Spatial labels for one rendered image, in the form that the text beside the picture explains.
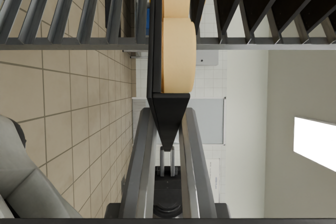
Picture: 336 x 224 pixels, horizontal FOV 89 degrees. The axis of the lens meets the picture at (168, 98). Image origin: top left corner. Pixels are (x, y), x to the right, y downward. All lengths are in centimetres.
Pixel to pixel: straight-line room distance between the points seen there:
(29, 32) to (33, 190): 53
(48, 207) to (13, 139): 13
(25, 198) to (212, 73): 377
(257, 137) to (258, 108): 65
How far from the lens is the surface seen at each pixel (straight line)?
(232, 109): 408
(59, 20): 74
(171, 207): 45
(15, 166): 34
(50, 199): 35
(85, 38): 65
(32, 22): 78
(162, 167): 41
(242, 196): 483
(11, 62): 117
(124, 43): 60
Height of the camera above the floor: 78
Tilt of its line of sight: level
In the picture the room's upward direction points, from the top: 90 degrees clockwise
